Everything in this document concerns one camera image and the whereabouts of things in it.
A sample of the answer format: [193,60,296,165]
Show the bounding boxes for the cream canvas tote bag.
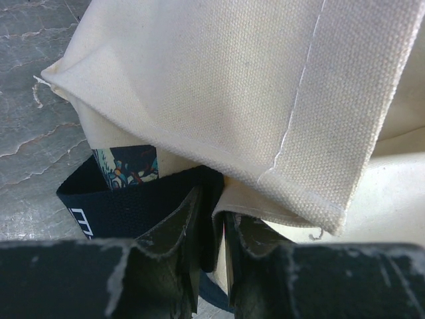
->
[33,0,425,313]

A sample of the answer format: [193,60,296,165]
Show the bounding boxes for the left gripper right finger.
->
[224,213,424,318]

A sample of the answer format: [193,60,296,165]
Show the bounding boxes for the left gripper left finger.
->
[1,187,203,318]

